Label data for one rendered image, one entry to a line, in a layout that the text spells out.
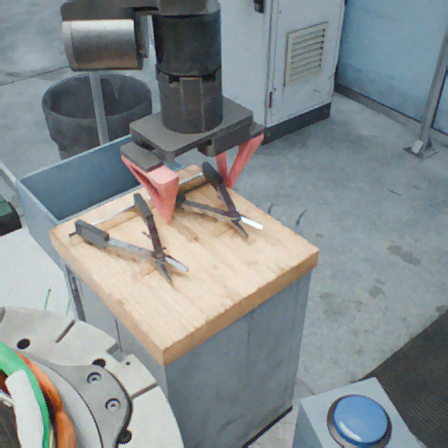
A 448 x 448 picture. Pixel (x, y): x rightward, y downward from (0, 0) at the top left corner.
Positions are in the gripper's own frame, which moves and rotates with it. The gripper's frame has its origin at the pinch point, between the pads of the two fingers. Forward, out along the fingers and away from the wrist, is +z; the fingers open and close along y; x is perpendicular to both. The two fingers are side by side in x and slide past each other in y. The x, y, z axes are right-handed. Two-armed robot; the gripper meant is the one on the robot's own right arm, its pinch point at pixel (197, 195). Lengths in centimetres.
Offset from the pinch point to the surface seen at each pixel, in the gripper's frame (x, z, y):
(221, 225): 4.6, 0.8, 0.6
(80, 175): -17.9, 4.6, 4.6
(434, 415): 11, 109, -71
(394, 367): -6, 109, -76
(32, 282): -31.7, 30.2, 11.1
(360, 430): 26.7, 3.8, 6.0
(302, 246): 11.2, 2.1, -4.2
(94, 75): -81, 24, -31
